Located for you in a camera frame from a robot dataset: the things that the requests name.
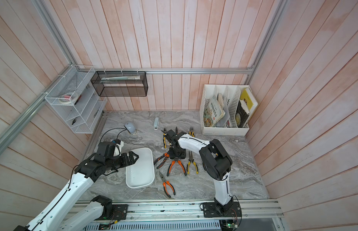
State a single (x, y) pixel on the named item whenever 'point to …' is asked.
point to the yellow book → (251, 103)
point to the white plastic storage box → (141, 174)
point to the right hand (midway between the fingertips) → (175, 157)
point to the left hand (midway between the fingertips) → (132, 161)
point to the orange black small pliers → (176, 130)
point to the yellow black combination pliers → (164, 140)
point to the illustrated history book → (212, 112)
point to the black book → (242, 114)
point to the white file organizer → (226, 109)
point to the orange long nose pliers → (164, 184)
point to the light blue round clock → (130, 127)
